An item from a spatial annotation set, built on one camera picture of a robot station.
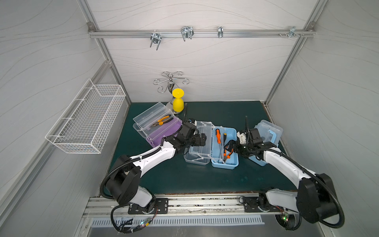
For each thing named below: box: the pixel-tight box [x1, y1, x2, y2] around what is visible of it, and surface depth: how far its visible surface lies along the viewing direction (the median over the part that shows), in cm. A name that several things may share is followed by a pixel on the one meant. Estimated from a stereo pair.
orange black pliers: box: [151, 114, 174, 127], surface depth 100 cm
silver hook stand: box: [152, 71, 190, 95], surface depth 97 cm
